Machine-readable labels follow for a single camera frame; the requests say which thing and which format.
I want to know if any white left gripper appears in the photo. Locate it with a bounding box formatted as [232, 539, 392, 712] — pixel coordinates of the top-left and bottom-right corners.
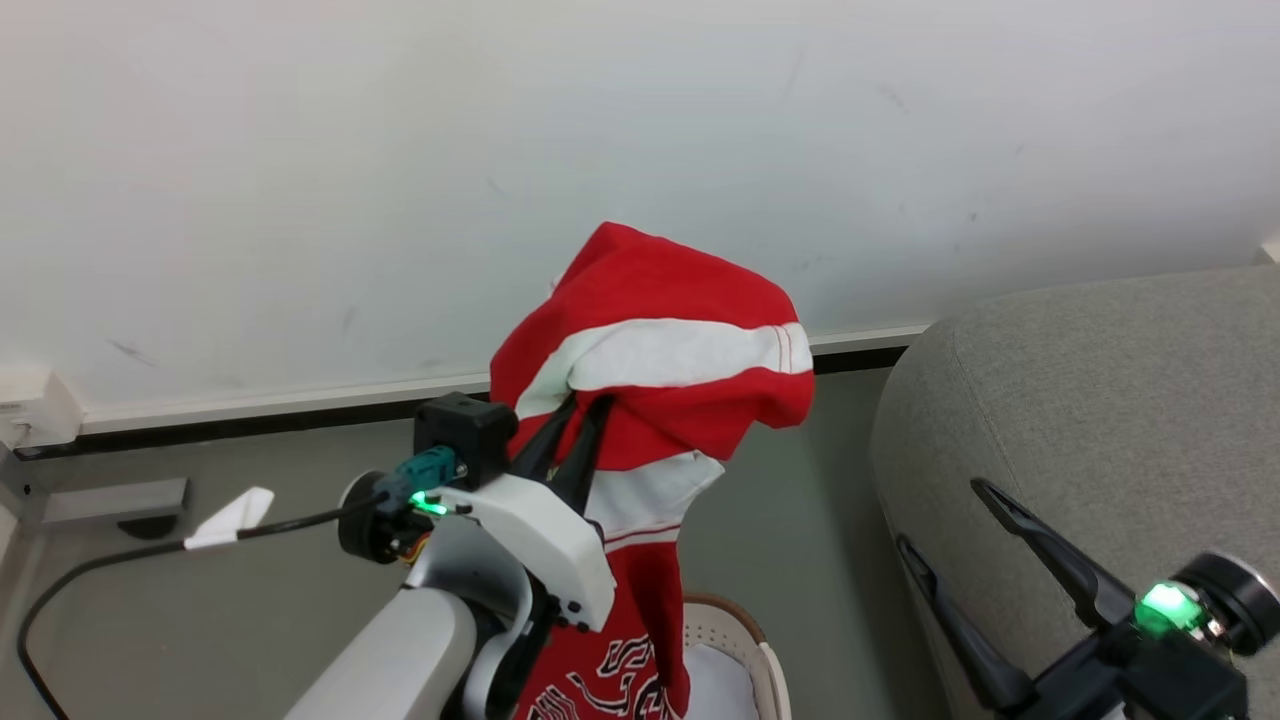
[408, 393, 617, 633]

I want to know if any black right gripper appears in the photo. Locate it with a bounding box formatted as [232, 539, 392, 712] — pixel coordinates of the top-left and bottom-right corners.
[896, 477, 1280, 720]

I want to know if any red and white striped garment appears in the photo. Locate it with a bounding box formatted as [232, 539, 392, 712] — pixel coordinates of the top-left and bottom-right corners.
[489, 221, 816, 720]

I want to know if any beige plastic laundry basket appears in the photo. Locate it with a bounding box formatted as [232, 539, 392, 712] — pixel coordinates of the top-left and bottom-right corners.
[680, 594, 793, 720]

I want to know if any white cloth in basket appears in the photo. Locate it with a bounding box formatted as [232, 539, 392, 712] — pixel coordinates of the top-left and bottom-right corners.
[686, 643, 758, 720]

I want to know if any grey fabric sofa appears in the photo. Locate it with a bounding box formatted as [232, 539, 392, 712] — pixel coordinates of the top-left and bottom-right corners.
[869, 264, 1280, 720]

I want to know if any white skirting board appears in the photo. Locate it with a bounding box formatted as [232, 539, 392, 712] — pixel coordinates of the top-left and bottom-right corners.
[15, 322, 933, 463]

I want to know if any grey floor box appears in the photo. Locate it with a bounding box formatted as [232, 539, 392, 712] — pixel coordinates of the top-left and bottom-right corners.
[38, 476, 191, 542]

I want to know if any black cable with white tag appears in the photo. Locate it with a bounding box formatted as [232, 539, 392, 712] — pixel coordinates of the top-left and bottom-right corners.
[15, 487, 393, 720]

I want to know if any white wall cable duct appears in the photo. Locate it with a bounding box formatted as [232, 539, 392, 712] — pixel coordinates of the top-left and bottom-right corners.
[0, 367, 84, 452]

